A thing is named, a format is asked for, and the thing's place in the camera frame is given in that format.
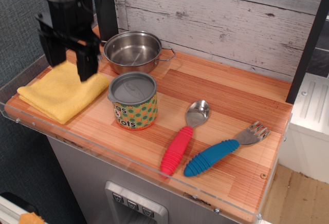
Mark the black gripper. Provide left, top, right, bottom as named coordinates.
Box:
left=36, top=0, right=100, bottom=82

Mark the peas and carrots can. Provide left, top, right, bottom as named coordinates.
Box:
left=107, top=71, right=158, bottom=130

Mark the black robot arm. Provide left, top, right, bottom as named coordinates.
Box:
left=36, top=0, right=101, bottom=82

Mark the stainless steel pot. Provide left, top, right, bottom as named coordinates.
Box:
left=103, top=31, right=176, bottom=74

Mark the yellow folded cloth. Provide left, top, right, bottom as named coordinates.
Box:
left=17, top=61, right=109, bottom=124

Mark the grey toy fridge cabinet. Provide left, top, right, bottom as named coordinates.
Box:
left=47, top=134, right=247, bottom=224

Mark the silver dispenser button panel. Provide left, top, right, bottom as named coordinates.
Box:
left=105, top=181, right=169, bottom=223

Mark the orange object at corner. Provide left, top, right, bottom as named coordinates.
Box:
left=18, top=212, right=45, bottom=224

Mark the white toy sink unit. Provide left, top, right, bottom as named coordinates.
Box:
left=279, top=73, right=328, bottom=183

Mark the black left frame post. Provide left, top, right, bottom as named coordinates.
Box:
left=94, top=0, right=118, bottom=41

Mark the black frame post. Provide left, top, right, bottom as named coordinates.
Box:
left=286, top=0, right=328, bottom=104
left=94, top=0, right=118, bottom=41

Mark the clear acrylic guard rail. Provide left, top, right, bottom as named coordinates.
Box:
left=1, top=52, right=292, bottom=223

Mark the red handled spoon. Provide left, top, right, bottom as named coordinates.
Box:
left=160, top=100, right=210, bottom=175

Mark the blue handled fork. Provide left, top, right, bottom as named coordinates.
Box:
left=184, top=121, right=270, bottom=177

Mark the black right frame post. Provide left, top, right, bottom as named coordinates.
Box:
left=286, top=0, right=328, bottom=104

